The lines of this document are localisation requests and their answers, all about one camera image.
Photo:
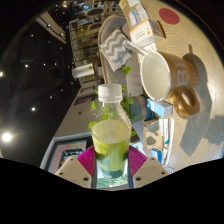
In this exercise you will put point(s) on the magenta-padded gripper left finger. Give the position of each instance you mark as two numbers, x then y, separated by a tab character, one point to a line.
78	168

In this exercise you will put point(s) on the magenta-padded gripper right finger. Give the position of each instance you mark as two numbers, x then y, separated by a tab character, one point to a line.
145	168

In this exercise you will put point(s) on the clear bottle with green label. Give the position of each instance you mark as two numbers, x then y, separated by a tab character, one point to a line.
111	140

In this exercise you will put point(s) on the blue card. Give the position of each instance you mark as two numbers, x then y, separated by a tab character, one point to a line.
155	154

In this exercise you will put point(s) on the green potted plant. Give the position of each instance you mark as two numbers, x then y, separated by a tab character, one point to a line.
141	110

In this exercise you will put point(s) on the small blue box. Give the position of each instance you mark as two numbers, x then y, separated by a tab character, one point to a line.
160	107

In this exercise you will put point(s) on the ceiling spot lights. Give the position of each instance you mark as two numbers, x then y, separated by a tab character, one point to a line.
6	136

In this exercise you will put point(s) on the tan ceramic mug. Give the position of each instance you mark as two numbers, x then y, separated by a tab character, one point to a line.
180	76

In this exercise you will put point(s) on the grey chevron pillow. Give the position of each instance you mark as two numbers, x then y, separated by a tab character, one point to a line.
115	50

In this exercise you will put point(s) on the white and orange box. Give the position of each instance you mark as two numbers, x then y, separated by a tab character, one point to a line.
146	31

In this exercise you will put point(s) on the flat round red coaster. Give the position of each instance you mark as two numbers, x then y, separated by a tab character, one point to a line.
169	15

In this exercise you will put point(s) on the group of dining chairs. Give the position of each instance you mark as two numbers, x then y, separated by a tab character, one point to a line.
95	12

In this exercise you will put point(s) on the grey sofa with wooden frame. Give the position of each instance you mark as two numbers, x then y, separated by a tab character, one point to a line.
135	80

